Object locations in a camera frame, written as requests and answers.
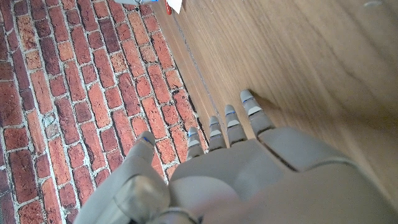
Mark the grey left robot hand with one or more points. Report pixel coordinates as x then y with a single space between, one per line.
264 180

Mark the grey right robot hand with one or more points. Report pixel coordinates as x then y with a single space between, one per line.
133 2

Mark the white receipt paper strip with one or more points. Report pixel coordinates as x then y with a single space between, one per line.
175 4

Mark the red brick print backdrop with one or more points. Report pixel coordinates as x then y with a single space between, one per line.
77 93

